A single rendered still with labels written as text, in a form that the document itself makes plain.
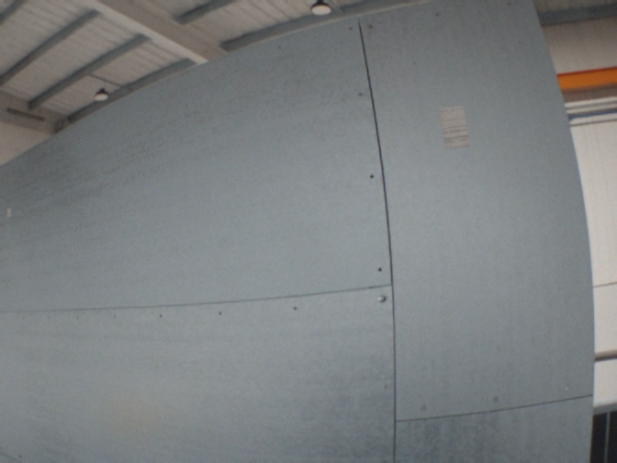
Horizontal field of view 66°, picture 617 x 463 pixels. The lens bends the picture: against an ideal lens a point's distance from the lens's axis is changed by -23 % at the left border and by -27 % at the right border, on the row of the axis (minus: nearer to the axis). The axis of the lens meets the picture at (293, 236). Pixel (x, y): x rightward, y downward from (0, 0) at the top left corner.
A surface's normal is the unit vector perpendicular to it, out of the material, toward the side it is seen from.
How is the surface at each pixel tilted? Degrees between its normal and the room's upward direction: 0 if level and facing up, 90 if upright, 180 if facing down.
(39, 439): 90
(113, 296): 90
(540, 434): 90
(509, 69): 90
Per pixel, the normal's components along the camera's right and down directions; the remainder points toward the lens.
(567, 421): -0.50, -0.11
